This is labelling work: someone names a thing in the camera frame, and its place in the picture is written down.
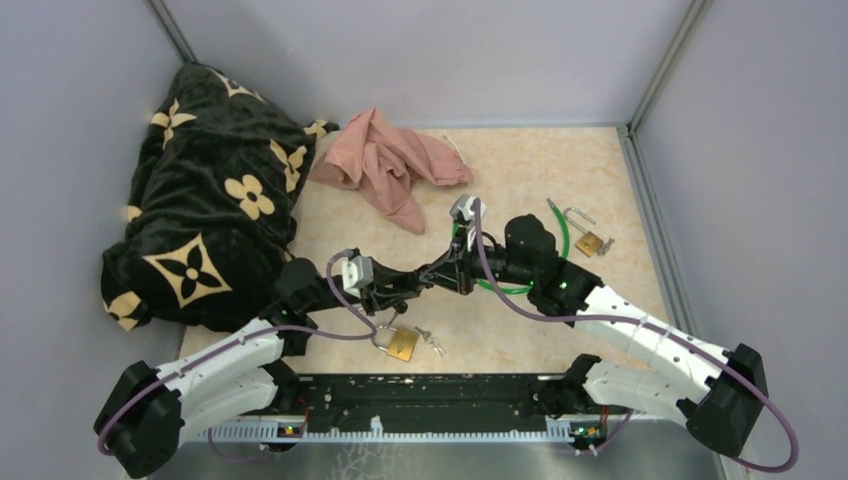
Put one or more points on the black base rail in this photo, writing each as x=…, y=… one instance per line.
x=433, y=403

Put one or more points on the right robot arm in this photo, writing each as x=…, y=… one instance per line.
x=717, y=394

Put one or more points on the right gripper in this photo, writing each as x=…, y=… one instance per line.
x=461, y=280

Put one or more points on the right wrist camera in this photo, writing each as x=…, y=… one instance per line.
x=466, y=208

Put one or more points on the pink cloth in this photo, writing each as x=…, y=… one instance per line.
x=383, y=163

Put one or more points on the black floral blanket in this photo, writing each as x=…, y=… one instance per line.
x=209, y=215

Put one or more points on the brass padlock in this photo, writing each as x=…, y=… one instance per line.
x=589, y=243
x=400, y=342

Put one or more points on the brass padlock on cable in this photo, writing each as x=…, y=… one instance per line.
x=589, y=243

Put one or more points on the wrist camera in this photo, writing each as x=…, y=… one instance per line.
x=466, y=208
x=357, y=275

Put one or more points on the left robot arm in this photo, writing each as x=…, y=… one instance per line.
x=152, y=411

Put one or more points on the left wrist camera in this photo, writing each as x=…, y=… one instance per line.
x=357, y=275

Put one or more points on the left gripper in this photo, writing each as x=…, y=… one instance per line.
x=372, y=301

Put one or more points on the green cable lock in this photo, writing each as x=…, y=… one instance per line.
x=563, y=232

